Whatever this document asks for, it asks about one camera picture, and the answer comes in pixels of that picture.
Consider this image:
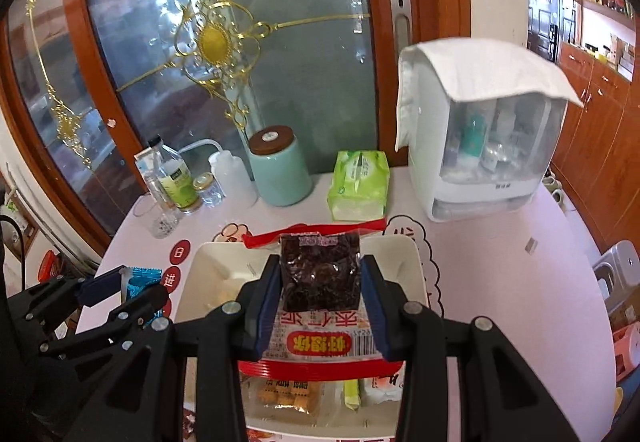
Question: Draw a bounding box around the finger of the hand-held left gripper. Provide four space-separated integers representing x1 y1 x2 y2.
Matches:
24 267 127 331
41 282 169 359

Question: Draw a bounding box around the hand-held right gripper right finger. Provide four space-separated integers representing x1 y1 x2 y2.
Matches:
361 253 567 442

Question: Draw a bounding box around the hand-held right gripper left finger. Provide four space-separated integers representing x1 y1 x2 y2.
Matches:
90 253 282 442

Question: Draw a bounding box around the blue snack packet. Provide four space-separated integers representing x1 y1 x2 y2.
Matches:
120 267 166 323

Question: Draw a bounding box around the red-edged dried date packet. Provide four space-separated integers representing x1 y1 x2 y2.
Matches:
237 217 407 381

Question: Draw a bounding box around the white plastic basket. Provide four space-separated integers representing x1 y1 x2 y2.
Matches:
172 236 432 429

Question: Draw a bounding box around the white and red snack packet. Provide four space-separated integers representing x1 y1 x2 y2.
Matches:
362 372 407 404

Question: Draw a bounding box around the green stick sachet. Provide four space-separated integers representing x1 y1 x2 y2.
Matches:
342 378 362 412

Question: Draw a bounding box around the glass tumbler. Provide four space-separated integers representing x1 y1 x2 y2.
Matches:
134 196 181 239

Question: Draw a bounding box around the clear biscuit packet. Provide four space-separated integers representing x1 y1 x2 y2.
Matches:
242 374 327 419

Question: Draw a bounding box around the green tissue pack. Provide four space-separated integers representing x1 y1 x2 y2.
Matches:
327 151 391 222

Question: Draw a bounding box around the plastic bottle with green label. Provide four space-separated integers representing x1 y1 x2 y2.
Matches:
147 135 197 214

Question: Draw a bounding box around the small glass jar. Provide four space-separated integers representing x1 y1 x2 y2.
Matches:
192 172 225 208

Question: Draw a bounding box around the white squeeze bottle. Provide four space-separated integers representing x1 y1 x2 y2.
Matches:
180 139 259 211

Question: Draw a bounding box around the teal canister with brown lid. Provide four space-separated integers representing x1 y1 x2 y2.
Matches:
248 125 314 207

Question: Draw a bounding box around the white cosmetics storage box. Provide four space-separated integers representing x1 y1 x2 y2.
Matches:
400 47 569 223

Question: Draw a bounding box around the grey plastic stool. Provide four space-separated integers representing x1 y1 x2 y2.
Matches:
592 239 640 304

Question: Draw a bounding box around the pink plastic stool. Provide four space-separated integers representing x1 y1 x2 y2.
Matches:
612 322 640 369

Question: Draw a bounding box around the glass sliding door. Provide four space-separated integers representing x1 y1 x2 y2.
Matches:
0 0 473 253

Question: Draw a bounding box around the white cloth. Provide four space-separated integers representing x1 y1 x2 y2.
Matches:
395 38 584 152

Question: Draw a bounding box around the wooden cabinet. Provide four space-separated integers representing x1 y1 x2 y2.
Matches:
550 0 640 254

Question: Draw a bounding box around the silver door handle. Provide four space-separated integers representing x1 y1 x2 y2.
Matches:
390 0 412 48

